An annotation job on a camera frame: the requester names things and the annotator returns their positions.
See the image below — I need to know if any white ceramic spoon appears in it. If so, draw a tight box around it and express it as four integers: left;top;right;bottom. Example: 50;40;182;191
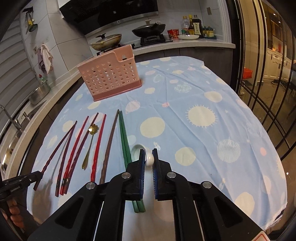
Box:
131;144;154;167

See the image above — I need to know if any dark maroon chopstick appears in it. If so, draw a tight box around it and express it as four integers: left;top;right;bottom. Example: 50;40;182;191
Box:
33;120;78;191

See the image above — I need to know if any brown chopstick gold band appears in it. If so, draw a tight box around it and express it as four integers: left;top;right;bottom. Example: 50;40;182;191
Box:
99;109;119;184

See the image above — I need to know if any green chopstick with gold band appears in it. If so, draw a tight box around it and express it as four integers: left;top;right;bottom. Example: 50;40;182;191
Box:
119;110;145;213

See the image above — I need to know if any bright red chopstick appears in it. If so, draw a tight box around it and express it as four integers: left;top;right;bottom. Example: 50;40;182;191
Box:
91;114;106;182

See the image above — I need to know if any red chopstick black band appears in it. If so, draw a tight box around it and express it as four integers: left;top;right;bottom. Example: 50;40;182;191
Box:
59;116;89;195

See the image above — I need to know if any gold flower spoon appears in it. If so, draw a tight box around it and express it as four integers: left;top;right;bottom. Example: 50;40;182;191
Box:
82;124;99;170

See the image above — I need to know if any dark red twisted chopstick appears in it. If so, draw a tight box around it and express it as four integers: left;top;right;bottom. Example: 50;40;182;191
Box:
64;113;99;194

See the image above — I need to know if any steel kitchen sink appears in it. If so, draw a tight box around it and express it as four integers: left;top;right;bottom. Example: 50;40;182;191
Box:
1;102;44;179

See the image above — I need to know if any left human hand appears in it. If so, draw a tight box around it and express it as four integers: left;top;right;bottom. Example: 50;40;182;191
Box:
1;199;25;228

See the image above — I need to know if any blue dotted tablecloth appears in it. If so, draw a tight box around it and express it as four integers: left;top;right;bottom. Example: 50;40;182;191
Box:
34;56;287;229

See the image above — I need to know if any steel sink faucet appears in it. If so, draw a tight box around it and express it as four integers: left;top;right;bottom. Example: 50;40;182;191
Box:
0;105;22;131

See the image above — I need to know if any pink perforated utensil holder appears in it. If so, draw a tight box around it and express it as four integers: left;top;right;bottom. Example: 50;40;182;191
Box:
77;45;142;101

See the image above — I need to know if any steel pot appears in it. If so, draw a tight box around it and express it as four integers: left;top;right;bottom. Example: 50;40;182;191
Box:
29;80;51;105

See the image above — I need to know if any green dish soap bottle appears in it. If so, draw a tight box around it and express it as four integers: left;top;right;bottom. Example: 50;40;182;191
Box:
39;74;48;85

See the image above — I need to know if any black gas stove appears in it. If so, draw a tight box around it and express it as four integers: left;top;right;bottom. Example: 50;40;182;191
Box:
91;34;173;56

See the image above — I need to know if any beige wok with lid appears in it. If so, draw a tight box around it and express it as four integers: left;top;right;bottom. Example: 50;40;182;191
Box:
90;33;122;51

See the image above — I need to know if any purple hanging cloth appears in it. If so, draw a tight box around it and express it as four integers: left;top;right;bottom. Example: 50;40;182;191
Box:
37;48;47;74

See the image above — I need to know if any white plate with food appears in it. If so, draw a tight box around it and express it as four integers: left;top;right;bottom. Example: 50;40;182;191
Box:
178;35;200;40

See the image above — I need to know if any red instant noodle cup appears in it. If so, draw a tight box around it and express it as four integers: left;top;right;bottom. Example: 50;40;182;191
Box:
167;29;179;39

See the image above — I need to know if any black wok with lid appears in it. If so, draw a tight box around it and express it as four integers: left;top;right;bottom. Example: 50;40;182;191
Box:
132;20;166;38

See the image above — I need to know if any yellow cap sauce bottle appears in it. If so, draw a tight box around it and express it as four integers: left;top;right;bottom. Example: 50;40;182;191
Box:
188;15;195;35

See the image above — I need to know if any green condiment jar set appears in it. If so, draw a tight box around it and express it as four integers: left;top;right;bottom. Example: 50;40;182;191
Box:
202;26;217;40

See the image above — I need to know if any clear oil bottle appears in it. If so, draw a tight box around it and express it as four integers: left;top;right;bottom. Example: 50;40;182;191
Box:
181;16;190;35

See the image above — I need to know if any dark soy sauce bottle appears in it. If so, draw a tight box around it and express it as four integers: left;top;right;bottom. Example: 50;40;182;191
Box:
192;15;202;37

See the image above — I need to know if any black range hood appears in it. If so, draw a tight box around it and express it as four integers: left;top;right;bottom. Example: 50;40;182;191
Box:
59;1;159;35

